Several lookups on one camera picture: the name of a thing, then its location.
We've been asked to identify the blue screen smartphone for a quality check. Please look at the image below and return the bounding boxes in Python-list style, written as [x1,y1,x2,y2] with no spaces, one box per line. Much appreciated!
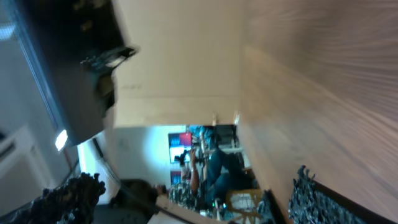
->
[7,0,138,151]

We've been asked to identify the background computer monitor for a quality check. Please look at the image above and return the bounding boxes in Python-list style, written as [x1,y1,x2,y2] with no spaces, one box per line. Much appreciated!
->
[168,132,193,165]

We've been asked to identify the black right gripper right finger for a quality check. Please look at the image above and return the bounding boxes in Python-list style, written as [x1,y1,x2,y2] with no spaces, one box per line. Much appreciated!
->
[288,165,394,224]

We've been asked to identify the seated person in background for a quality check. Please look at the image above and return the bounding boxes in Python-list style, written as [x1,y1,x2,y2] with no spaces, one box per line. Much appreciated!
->
[182,148,257,211]

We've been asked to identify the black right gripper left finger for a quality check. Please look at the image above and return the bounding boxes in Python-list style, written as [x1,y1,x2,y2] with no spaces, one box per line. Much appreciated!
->
[1,173,106,224]

